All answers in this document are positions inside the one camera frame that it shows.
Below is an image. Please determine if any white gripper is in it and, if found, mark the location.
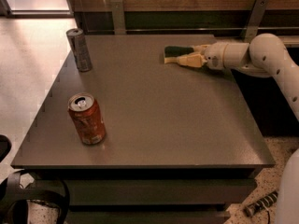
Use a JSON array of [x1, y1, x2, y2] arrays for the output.
[[177, 42, 227, 70]]

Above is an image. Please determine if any green and yellow sponge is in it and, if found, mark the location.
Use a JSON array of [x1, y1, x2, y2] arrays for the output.
[[164, 46, 194, 63]]

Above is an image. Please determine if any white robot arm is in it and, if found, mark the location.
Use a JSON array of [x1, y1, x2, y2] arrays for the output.
[[175, 34, 299, 224]]

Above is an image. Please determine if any tall grey slim can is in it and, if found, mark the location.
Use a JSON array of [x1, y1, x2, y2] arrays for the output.
[[66, 28, 93, 72]]

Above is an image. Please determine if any orange-red coke can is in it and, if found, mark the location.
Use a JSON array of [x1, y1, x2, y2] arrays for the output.
[[68, 92, 106, 145]]

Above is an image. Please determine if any grey drawer cabinet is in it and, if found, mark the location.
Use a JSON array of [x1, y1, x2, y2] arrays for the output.
[[12, 35, 274, 224]]

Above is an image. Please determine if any white power strip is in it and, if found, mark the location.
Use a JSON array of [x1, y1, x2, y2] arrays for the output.
[[244, 190, 278, 217]]

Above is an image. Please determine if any black chair base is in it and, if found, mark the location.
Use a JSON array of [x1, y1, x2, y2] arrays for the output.
[[0, 134, 71, 224]]

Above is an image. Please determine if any right grey metal bracket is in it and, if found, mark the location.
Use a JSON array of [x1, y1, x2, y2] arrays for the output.
[[242, 0, 269, 42]]

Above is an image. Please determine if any grey metal bracket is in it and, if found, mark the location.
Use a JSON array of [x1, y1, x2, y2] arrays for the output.
[[242, 0, 269, 42], [111, 0, 126, 35]]

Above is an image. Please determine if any left grey metal bracket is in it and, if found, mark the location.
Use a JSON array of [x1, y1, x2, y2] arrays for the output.
[[111, 0, 126, 35]]

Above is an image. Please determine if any black power cable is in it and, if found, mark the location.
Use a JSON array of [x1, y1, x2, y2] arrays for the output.
[[261, 201, 271, 224]]

